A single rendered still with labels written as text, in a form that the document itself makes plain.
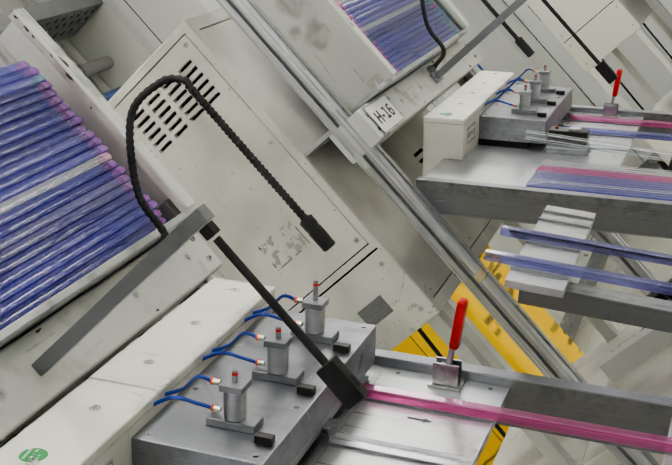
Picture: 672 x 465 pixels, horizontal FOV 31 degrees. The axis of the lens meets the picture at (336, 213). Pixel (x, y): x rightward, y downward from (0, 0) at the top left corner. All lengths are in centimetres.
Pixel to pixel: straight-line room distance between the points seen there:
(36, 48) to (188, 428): 59
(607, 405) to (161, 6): 328
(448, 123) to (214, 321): 108
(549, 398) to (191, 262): 46
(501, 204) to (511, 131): 33
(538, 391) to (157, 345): 43
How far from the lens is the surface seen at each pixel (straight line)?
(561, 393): 142
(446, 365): 140
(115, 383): 124
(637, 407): 141
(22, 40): 158
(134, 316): 137
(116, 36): 457
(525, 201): 216
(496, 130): 247
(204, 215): 108
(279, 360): 126
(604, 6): 568
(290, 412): 122
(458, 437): 131
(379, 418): 134
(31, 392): 121
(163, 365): 127
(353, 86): 230
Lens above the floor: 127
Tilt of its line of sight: level
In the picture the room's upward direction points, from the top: 41 degrees counter-clockwise
